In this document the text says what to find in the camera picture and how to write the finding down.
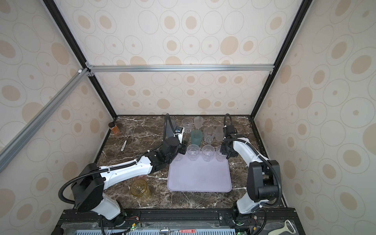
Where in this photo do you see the lavender plastic tray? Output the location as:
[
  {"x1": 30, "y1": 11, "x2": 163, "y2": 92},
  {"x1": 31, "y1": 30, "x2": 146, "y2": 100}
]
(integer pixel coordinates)
[{"x1": 167, "y1": 154, "x2": 232, "y2": 193}]

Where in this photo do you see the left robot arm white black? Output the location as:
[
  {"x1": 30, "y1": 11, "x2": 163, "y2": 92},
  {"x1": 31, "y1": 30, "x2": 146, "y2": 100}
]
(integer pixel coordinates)
[{"x1": 70, "y1": 137, "x2": 188, "y2": 220}]

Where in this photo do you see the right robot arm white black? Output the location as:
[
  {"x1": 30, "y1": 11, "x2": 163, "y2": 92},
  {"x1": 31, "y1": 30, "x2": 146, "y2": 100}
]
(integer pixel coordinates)
[{"x1": 220, "y1": 138, "x2": 283, "y2": 217}]

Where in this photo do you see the frosted dimpled tall cup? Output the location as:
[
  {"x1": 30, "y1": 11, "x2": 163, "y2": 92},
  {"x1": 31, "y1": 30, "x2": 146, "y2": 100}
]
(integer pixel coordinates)
[{"x1": 215, "y1": 126, "x2": 224, "y2": 142}]

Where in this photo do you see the clear faceted small glass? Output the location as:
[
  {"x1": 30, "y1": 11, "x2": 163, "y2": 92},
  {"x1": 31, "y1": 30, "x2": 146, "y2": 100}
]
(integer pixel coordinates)
[{"x1": 203, "y1": 127, "x2": 215, "y2": 143}]

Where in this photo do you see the teal dimpled plastic tumbler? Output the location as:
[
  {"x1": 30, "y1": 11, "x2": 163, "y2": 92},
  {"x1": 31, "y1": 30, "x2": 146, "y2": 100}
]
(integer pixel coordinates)
[{"x1": 191, "y1": 129, "x2": 203, "y2": 146}]

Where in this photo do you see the frosted dimpled small cup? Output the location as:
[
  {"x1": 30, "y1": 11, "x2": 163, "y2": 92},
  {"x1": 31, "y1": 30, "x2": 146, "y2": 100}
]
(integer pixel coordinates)
[{"x1": 194, "y1": 116, "x2": 204, "y2": 129}]

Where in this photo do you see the yellow glass mug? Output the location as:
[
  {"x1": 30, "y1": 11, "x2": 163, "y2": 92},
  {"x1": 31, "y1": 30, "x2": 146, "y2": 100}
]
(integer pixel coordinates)
[{"x1": 130, "y1": 179, "x2": 151, "y2": 199}]

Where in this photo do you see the clear ribbed small glass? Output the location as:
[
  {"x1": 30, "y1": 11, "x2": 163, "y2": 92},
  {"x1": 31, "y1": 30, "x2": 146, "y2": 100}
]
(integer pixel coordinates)
[{"x1": 182, "y1": 118, "x2": 193, "y2": 133}]

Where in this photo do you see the small amber bottle black cap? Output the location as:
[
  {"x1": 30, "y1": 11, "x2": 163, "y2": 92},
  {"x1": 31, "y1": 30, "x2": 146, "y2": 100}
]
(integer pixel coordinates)
[{"x1": 108, "y1": 122, "x2": 120, "y2": 136}]

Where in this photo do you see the white peeler tool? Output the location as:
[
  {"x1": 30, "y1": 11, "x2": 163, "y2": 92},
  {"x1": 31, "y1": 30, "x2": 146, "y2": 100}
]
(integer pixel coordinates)
[{"x1": 268, "y1": 220, "x2": 297, "y2": 235}]

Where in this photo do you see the black corrugated cable right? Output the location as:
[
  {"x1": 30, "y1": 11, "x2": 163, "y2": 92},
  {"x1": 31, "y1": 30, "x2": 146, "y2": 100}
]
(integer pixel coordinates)
[{"x1": 223, "y1": 113, "x2": 283, "y2": 206}]

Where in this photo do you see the red handled screwdriver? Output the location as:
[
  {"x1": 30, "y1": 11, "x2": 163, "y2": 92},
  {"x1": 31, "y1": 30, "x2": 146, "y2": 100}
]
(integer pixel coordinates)
[{"x1": 159, "y1": 228, "x2": 197, "y2": 235}]

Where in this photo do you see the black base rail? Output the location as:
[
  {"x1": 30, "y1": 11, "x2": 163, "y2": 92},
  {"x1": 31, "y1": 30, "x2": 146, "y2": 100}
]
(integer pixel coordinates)
[{"x1": 52, "y1": 208, "x2": 305, "y2": 235}]

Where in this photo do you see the aluminium frame bar horizontal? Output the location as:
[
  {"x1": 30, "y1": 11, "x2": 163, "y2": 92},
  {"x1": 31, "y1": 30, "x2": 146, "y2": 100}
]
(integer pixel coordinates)
[{"x1": 85, "y1": 64, "x2": 275, "y2": 74}]

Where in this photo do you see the aluminium frame bar left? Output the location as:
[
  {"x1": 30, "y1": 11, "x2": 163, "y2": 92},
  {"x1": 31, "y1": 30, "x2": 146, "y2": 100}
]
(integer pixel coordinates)
[{"x1": 1, "y1": 68, "x2": 88, "y2": 171}]

